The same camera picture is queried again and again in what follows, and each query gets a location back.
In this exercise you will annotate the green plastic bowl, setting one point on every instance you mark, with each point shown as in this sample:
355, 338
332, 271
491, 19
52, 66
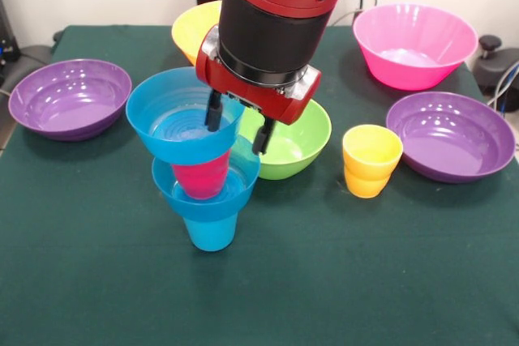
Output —
304, 139

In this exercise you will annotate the blue plastic cup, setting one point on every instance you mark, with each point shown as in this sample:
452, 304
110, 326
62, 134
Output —
211, 236

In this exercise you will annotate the black clamp with knob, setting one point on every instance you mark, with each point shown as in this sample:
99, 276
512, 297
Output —
496, 64

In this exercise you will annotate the red plastic cup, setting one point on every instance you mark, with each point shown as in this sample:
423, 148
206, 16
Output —
200, 180

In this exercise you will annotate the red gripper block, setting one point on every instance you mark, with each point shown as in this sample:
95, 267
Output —
251, 95

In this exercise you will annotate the purple plastic bowl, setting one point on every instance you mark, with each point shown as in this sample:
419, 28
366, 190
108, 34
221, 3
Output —
450, 147
69, 107

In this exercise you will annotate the black equipment box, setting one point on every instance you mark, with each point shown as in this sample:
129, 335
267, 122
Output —
7, 46

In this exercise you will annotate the pink plastic bowl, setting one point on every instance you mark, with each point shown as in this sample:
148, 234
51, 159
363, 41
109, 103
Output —
411, 70

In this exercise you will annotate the orange plastic bowl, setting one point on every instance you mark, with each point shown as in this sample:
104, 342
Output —
190, 30

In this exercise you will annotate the grey rounded base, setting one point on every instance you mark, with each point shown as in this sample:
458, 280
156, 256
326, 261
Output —
34, 58

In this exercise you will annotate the dark green tablecloth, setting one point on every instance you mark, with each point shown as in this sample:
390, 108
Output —
259, 281

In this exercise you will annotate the small blue plastic bowl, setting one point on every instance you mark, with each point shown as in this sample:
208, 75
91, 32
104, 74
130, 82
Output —
207, 208
178, 147

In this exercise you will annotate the yellow plastic cup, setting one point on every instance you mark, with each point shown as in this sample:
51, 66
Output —
367, 180

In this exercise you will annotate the small black table clamp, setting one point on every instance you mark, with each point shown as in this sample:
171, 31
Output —
58, 35

